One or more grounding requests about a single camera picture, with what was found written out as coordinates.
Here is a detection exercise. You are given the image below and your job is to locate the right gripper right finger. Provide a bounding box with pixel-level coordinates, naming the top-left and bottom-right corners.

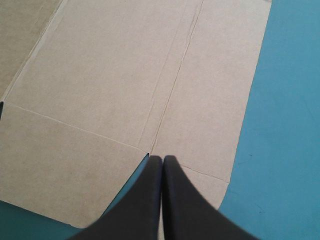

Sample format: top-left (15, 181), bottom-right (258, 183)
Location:
top-left (162, 155), bottom-right (261, 240)

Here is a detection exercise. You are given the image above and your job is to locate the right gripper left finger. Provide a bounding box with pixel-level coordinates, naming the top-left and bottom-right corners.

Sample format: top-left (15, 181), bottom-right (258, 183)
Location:
top-left (66, 155), bottom-right (164, 240)

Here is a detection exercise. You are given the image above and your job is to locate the brown cardboard box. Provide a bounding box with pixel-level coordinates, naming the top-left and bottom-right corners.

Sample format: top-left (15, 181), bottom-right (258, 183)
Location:
top-left (0, 0), bottom-right (273, 229)

